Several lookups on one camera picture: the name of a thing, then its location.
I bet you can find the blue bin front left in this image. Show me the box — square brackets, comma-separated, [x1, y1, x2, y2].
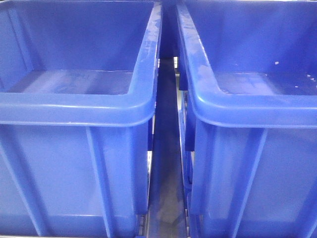
[0, 0, 162, 238]

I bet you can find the blue bin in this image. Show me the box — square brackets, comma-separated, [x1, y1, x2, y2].
[177, 0, 317, 238]
[0, 0, 162, 238]

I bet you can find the blue bin front right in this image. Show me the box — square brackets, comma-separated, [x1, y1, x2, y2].
[177, 0, 317, 238]

